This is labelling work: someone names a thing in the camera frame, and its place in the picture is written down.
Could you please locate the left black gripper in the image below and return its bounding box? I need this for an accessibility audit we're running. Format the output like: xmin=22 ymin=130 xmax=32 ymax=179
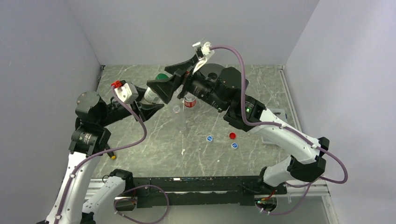
xmin=98 ymin=84 xmax=164 ymax=127

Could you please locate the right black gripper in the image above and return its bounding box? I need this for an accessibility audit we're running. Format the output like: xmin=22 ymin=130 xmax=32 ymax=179
xmin=146 ymin=55 xmax=227 ymax=112

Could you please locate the brown bottle green cap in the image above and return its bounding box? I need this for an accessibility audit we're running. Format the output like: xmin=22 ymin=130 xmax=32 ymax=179
xmin=144 ymin=87 xmax=162 ymax=104

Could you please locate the clear bottle red label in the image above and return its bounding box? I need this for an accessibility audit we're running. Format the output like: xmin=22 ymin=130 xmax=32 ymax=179
xmin=184 ymin=94 xmax=196 ymax=108

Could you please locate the clear bottle white cap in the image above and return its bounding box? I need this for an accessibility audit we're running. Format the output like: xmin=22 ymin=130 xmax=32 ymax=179
xmin=172 ymin=105 xmax=182 ymax=114

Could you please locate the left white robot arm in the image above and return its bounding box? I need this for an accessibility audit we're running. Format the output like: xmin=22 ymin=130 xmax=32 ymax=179
xmin=44 ymin=83 xmax=163 ymax=224

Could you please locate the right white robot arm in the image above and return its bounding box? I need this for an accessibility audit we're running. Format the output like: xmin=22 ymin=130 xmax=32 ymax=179
xmin=147 ymin=56 xmax=329 ymax=194

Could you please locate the black round disc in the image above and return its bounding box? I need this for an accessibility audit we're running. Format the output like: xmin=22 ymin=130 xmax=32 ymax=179
xmin=198 ymin=63 xmax=225 ymax=82

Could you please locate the black yellow screwdriver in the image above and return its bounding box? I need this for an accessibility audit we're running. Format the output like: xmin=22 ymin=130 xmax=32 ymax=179
xmin=107 ymin=149 xmax=116 ymax=160

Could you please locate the clear plastic tray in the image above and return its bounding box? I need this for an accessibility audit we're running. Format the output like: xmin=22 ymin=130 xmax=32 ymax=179
xmin=262 ymin=108 xmax=288 ymax=145

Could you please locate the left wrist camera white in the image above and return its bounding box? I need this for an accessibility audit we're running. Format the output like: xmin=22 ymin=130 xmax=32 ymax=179
xmin=111 ymin=80 xmax=139 ymax=104

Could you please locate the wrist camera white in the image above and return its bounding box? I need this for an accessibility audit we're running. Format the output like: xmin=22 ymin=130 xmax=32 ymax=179
xmin=111 ymin=80 xmax=139 ymax=104
xmin=192 ymin=38 xmax=214 ymax=74

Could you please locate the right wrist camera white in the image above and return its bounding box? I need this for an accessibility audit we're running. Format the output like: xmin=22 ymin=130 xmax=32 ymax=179
xmin=192 ymin=38 xmax=214 ymax=74

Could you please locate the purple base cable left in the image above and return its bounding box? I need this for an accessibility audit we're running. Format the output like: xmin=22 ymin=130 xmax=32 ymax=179
xmin=113 ymin=184 xmax=170 ymax=224

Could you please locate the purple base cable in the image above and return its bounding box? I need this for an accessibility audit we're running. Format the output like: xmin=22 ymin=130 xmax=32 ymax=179
xmin=113 ymin=184 xmax=170 ymax=224
xmin=255 ymin=182 xmax=313 ymax=216

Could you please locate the black base frame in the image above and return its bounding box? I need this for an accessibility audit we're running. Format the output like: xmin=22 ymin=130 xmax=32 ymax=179
xmin=107 ymin=169 xmax=287 ymax=208

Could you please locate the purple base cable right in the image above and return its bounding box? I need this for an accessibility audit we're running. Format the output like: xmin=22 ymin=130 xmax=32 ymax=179
xmin=255 ymin=182 xmax=313 ymax=216

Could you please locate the aluminium rail right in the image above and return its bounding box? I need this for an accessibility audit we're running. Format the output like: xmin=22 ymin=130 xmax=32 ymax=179
xmin=277 ymin=65 xmax=331 ymax=197

